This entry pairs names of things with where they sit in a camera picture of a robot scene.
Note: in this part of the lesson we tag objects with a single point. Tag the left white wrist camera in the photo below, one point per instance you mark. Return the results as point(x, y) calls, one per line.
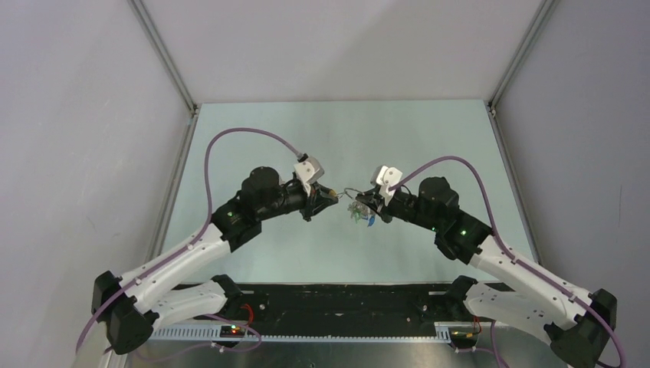
point(308, 170)

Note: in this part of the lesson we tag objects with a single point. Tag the keyring with coloured keys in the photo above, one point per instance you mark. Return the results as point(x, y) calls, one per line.
point(358, 211)

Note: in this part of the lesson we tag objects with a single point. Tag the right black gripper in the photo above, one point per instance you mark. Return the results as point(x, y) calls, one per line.
point(375, 202)

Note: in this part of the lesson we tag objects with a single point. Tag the aluminium frame rail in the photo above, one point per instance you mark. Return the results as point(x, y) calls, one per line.
point(347, 312)

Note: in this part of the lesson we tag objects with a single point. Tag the left aluminium corner post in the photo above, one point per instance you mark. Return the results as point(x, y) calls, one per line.
point(159, 47)

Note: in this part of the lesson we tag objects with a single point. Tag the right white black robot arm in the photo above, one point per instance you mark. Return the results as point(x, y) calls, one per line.
point(575, 323)

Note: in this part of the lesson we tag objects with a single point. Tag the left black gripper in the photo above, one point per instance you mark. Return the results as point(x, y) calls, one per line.
point(319, 200)

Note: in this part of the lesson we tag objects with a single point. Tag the right aluminium corner post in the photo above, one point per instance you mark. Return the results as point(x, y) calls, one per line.
point(532, 33)

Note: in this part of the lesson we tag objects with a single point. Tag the left controller board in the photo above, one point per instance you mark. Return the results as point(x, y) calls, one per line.
point(230, 331)

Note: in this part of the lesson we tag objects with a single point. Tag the aluminium corner post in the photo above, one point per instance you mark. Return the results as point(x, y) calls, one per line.
point(532, 33)
point(159, 47)

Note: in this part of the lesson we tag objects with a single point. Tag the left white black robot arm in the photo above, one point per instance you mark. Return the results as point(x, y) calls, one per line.
point(136, 304)

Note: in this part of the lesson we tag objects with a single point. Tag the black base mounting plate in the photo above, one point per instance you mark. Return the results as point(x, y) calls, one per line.
point(379, 311)

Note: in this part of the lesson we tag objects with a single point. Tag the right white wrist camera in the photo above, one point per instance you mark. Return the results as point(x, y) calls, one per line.
point(385, 178)

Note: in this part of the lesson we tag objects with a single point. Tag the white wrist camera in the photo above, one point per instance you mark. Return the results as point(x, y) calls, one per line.
point(308, 170)
point(385, 178)

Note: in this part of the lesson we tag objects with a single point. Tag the controller board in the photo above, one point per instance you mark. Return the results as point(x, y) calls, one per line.
point(230, 331)
point(463, 335)

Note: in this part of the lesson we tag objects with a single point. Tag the right controller board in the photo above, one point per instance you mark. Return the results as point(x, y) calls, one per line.
point(463, 335)

